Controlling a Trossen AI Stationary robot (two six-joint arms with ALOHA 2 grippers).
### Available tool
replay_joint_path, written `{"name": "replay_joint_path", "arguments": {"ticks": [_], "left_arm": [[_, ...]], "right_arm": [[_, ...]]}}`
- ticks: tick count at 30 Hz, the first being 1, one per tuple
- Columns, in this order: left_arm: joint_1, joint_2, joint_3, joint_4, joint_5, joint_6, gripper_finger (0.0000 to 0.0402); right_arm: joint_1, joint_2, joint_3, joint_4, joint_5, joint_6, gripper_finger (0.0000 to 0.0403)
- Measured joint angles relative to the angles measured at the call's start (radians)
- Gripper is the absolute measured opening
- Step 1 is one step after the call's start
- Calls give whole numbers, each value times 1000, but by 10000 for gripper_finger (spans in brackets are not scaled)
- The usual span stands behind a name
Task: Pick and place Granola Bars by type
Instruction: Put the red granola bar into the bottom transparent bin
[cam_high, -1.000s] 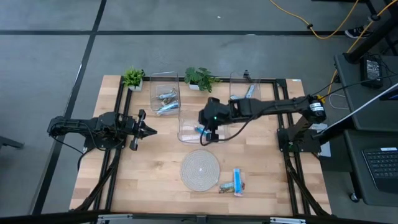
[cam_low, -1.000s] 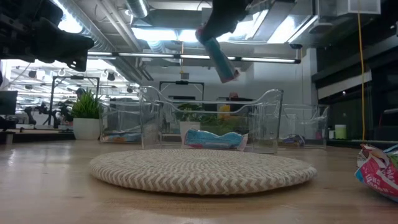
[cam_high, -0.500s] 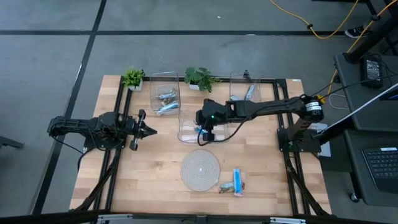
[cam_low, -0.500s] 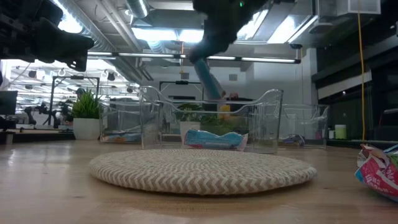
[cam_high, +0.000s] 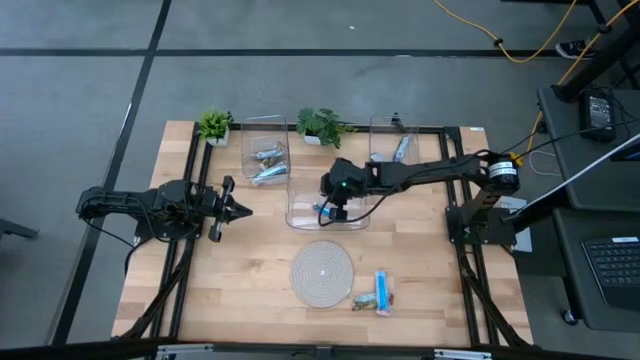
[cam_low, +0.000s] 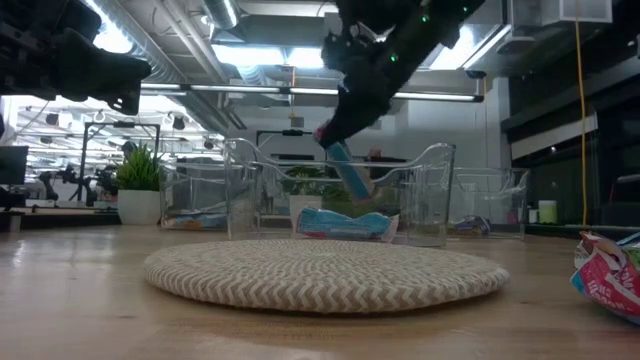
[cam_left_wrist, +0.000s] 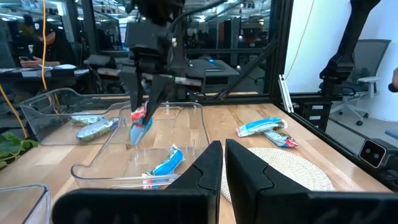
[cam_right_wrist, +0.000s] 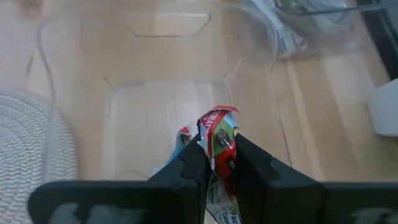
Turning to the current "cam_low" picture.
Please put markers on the pale blue white granola bar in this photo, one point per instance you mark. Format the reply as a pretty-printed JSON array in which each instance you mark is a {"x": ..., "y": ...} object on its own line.
[{"x": 340, "y": 216}]

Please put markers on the leafy plant in white pot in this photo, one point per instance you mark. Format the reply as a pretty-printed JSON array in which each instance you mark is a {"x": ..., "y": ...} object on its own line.
[{"x": 305, "y": 205}]

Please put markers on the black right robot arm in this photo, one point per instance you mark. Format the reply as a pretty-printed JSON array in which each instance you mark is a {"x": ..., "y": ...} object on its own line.
[{"x": 440, "y": 15}]

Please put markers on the black monitor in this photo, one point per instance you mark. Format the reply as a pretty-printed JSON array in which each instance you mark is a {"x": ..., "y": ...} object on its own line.
[{"x": 12, "y": 165}]

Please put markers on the clear plastic bin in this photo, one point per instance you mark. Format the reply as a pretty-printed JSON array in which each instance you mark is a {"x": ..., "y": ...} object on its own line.
[
  {"x": 500, "y": 200},
  {"x": 200, "y": 190},
  {"x": 420, "y": 200}
]

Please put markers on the black aluminium table frame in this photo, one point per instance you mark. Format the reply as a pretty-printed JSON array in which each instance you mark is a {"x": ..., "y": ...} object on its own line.
[{"x": 65, "y": 220}]

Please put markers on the silver round air duct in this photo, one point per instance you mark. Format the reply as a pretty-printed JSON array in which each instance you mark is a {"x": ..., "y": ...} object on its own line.
[{"x": 222, "y": 12}]

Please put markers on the white ceiling unit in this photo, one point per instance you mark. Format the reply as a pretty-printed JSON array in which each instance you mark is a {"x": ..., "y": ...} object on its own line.
[{"x": 585, "y": 10}]

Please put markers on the grass plant in white pot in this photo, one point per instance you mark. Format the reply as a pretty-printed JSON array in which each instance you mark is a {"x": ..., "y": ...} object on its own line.
[{"x": 139, "y": 207}]

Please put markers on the bright blue granola bar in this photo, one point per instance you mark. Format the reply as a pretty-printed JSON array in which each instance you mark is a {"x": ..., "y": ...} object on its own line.
[
  {"x": 345, "y": 232},
  {"x": 352, "y": 172}
]

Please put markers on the round woven grey mat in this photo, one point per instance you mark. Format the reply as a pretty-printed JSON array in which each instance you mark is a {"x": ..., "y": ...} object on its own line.
[{"x": 325, "y": 275}]

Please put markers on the red green granola bar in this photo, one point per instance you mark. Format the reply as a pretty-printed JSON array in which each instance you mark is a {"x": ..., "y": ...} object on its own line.
[{"x": 605, "y": 280}]

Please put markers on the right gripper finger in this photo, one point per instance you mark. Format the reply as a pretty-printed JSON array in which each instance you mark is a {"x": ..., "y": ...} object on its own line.
[{"x": 357, "y": 115}]

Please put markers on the pale green cup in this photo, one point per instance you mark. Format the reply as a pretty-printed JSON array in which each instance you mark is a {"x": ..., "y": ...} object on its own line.
[{"x": 547, "y": 212}]

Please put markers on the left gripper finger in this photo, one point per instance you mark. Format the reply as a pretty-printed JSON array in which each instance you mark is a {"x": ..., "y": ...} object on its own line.
[{"x": 100, "y": 75}]

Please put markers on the long ceiling light bar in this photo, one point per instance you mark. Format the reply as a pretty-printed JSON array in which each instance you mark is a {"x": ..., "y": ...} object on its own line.
[{"x": 240, "y": 89}]

